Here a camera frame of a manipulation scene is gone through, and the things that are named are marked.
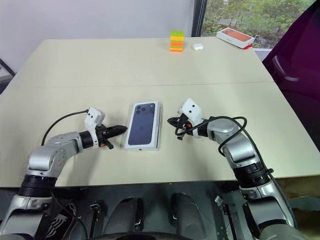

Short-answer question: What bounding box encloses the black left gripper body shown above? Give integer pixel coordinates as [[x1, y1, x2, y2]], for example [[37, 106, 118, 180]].
[[95, 124, 115, 151]]

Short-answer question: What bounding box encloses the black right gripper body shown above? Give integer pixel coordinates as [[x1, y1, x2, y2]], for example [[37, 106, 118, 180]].
[[178, 113, 195, 137]]

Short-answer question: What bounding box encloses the white box with orange phone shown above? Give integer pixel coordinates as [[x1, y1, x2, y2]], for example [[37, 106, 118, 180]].
[[215, 27, 255, 49]]

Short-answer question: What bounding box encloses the green orange toy brick tower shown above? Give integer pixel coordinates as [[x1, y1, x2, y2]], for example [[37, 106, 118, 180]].
[[169, 30, 186, 54]]

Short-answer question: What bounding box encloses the dark framed object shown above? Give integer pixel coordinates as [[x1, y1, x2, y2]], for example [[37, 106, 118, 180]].
[[0, 58, 16, 95]]

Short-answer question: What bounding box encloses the black office chair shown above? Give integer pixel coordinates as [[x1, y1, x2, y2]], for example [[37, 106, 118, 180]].
[[262, 4, 320, 151]]

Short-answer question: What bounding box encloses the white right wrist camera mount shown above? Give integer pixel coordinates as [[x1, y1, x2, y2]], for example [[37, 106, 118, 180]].
[[177, 98, 204, 139]]

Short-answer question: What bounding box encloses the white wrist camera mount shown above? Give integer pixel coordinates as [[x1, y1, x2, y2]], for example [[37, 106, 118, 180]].
[[83, 107, 106, 149], [177, 98, 204, 139]]

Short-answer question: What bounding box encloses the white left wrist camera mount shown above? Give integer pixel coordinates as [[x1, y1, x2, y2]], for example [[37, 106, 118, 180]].
[[83, 107, 106, 149]]

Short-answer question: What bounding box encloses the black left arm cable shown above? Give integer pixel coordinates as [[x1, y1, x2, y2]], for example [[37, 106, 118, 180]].
[[41, 109, 90, 146]]

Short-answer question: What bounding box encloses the dark window frame post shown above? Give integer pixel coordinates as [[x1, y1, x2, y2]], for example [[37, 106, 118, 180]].
[[191, 0, 208, 38]]

